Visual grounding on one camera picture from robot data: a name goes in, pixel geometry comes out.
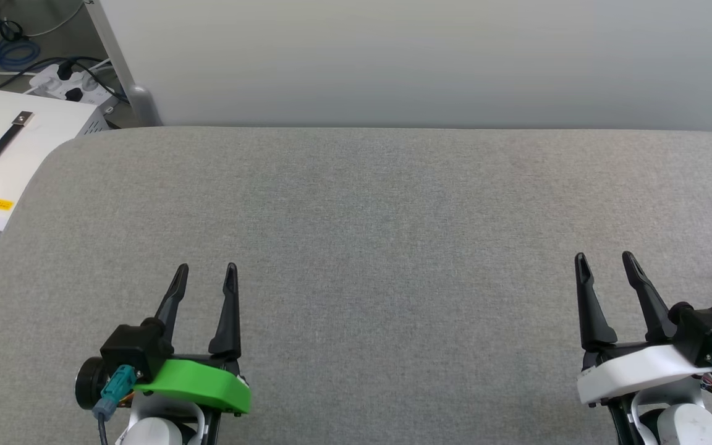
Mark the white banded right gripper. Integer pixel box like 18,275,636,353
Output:
574,250,712,407

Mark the white equipment box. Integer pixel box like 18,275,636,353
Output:
0,89,111,258

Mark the black power cable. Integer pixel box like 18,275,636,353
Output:
0,56,129,104

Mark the white power strip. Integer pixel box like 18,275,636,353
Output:
28,62,116,107

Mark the blue coiled cable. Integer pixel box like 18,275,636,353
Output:
0,19,42,70

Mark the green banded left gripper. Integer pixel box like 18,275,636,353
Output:
132,262,252,415

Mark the teal left camera cable plug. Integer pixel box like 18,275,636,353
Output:
93,364,138,445

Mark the grey metal partition post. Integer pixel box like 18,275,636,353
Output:
83,0,163,128

